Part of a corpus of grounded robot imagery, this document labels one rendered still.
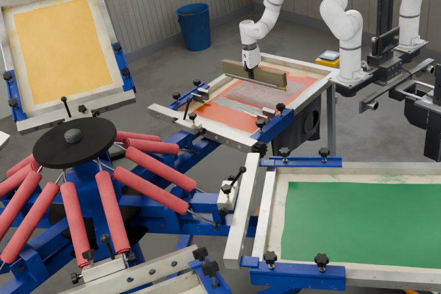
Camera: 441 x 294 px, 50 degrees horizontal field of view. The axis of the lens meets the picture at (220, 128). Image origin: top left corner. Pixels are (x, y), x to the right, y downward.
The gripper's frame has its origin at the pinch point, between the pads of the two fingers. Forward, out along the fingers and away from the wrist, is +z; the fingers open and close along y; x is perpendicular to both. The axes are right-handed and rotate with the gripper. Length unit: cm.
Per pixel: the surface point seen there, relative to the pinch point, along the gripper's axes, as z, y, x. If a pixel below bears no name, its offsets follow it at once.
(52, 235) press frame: 7, -127, -2
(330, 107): 48, 56, -12
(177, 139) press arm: 5, -59, -1
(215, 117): 13.8, -26.3, 6.3
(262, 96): 14.0, 2.2, -2.8
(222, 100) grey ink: 13.0, -12.6, 13.0
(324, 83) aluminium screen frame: 10.8, 23.6, -27.9
